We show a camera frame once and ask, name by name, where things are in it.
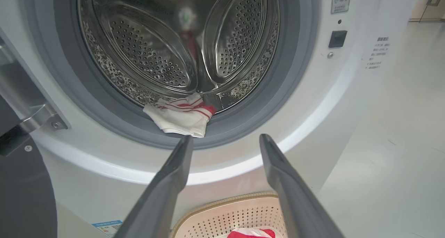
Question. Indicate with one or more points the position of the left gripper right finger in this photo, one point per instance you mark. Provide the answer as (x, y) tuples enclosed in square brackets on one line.
[(295, 203)]

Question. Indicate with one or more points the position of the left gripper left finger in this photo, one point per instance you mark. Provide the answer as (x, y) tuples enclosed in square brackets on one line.
[(160, 199)]

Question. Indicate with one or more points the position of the red Bulls jersey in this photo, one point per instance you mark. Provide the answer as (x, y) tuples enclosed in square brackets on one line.
[(243, 234)]

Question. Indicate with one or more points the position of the white garment with red stripes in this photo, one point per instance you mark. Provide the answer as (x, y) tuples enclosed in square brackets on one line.
[(177, 119)]

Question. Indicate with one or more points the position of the dark round glass washer door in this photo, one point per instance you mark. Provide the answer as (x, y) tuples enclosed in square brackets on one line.
[(27, 196)]

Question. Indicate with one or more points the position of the cream perforated laundry basket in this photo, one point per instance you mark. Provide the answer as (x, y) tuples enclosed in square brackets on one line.
[(222, 220)]

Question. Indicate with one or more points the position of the white front-load washing machine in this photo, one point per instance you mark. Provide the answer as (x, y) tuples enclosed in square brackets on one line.
[(313, 126)]

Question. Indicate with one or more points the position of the grey rubber door gasket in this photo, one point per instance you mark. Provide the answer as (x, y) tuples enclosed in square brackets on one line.
[(243, 126)]

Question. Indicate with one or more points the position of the metal door hinge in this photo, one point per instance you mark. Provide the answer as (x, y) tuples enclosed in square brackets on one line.
[(38, 116)]

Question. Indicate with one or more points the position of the black door latch socket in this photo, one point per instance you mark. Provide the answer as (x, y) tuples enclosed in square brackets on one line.
[(338, 39)]

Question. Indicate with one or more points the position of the blue energy label sticker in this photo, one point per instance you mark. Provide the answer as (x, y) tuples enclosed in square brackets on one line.
[(107, 228)]

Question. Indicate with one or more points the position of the steel perforated washer drum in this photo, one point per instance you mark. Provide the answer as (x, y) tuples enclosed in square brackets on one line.
[(149, 53)]

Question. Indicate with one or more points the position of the black printed text label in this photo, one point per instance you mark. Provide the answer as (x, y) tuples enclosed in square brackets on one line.
[(382, 39)]

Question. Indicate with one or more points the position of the grey warning sticker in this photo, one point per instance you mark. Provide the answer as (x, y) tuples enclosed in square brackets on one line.
[(340, 1)]

